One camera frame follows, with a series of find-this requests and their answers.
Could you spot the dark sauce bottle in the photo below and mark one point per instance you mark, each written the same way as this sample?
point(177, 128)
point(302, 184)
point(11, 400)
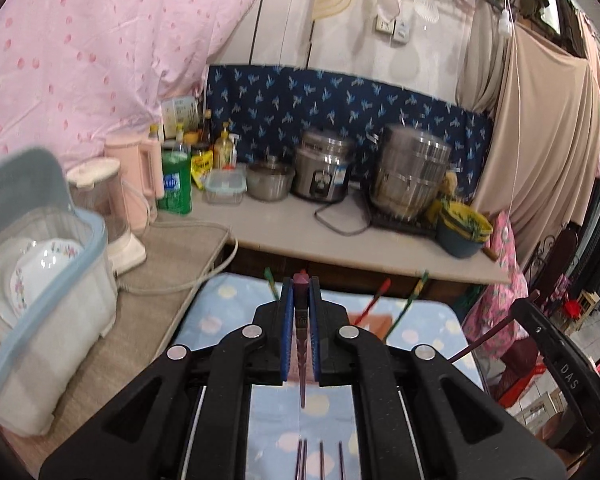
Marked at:
point(206, 132)

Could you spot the white carton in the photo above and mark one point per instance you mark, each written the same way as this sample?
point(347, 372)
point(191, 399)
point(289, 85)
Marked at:
point(180, 117)

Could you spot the large steel steamer pot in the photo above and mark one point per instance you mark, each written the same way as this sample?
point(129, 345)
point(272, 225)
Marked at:
point(410, 175)

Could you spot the blue basin with yellow items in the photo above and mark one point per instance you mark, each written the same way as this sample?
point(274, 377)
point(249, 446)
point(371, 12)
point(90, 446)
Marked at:
point(462, 232)

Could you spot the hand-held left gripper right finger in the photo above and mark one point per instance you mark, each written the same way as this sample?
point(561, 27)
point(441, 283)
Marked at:
point(314, 330)

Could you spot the hanging clothes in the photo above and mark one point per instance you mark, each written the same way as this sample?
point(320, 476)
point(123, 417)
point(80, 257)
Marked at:
point(595, 110)

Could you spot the dark metal chair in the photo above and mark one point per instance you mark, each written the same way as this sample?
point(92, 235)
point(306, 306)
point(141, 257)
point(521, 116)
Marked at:
point(555, 260)

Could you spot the pink dotted cloth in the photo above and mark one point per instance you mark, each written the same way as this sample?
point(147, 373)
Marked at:
point(105, 50)

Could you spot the wall socket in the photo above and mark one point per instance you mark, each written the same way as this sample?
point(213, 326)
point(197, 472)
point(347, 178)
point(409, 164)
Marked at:
point(384, 25)

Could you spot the green dish soap bottle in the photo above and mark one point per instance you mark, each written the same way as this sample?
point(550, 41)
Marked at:
point(176, 185)

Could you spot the wall switch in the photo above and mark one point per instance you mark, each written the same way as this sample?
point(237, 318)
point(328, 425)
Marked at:
point(403, 31)

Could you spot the white floral plate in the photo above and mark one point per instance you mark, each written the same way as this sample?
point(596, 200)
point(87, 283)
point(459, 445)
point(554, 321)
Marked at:
point(0, 280)
point(50, 265)

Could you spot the pink electric kettle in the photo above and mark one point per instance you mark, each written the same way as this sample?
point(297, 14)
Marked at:
point(140, 175)

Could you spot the red plastic crate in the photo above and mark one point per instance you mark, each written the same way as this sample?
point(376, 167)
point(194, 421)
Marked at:
point(525, 385)

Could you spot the dark red chopstick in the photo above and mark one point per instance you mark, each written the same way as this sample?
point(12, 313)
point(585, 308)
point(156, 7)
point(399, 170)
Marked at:
point(299, 460)

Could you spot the pink pineapple print cloth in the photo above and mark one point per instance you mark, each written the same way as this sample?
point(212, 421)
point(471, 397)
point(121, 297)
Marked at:
point(500, 270)

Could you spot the white blender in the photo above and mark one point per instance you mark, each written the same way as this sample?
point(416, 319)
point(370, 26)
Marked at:
point(115, 220)

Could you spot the clear food container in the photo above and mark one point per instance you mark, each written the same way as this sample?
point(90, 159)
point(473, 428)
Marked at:
point(225, 187)

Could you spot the white dish rack grey-blue lid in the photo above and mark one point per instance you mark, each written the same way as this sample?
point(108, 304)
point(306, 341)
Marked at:
point(55, 360)

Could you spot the pink perforated utensil holder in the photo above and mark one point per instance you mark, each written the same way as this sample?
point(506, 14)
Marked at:
point(377, 322)

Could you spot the steel rice cooker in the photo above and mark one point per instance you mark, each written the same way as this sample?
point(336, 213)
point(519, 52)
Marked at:
point(325, 165)

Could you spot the yellow snack packet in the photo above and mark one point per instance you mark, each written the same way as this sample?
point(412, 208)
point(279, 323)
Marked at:
point(202, 170)

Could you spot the light kitchen counter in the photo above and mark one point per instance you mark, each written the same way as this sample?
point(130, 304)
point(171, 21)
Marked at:
point(280, 230)

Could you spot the yellow oil bottle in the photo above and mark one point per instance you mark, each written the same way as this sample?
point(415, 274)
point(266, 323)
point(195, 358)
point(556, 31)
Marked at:
point(225, 150)

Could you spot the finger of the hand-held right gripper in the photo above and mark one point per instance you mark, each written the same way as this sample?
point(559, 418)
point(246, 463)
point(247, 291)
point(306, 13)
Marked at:
point(532, 322)

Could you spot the steel pot with lid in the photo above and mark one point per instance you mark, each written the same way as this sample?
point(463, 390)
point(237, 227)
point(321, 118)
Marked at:
point(270, 182)

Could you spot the black induction cooker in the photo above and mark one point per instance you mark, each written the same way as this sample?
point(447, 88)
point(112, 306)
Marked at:
point(400, 227)

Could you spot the white light bulb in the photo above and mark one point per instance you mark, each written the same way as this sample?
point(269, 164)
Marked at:
point(504, 22)

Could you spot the tan lumpy object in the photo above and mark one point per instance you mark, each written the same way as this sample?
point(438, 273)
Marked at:
point(450, 185)

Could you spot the grey wood grain counter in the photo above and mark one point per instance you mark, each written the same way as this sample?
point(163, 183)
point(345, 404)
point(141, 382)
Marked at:
point(180, 250)

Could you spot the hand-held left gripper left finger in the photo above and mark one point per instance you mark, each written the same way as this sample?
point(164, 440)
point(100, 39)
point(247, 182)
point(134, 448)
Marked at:
point(287, 330)

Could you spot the blue printed tablecloth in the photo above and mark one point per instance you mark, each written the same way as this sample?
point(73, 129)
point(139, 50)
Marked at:
point(220, 305)

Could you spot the beige curtain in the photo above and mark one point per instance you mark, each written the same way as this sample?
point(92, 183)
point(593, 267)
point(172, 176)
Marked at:
point(540, 135)

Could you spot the navy floral cloth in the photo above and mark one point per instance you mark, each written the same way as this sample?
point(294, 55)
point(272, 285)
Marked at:
point(280, 105)

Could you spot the dark brown chopstick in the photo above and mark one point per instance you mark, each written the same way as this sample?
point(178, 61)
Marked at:
point(340, 460)
point(480, 341)

